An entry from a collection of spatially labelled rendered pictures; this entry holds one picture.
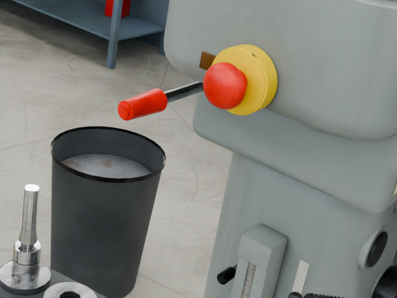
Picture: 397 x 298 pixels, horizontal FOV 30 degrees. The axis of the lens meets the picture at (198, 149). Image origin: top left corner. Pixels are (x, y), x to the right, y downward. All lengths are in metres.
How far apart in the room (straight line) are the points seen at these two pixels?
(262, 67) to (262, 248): 0.26
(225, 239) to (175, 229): 2.90
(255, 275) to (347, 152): 0.19
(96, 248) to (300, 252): 2.24
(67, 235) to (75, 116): 1.93
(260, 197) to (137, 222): 2.21
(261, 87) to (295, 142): 0.14
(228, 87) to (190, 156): 3.96
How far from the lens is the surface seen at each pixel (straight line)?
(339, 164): 0.75
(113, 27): 5.72
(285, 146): 0.77
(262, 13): 0.64
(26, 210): 1.26
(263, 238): 0.83
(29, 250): 1.29
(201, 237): 3.77
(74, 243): 3.07
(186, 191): 4.16
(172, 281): 3.42
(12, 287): 1.31
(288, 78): 0.64
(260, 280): 0.84
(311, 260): 0.85
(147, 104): 0.71
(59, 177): 2.98
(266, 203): 0.85
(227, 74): 0.61
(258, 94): 0.63
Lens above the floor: 1.97
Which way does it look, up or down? 25 degrees down
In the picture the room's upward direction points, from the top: 10 degrees clockwise
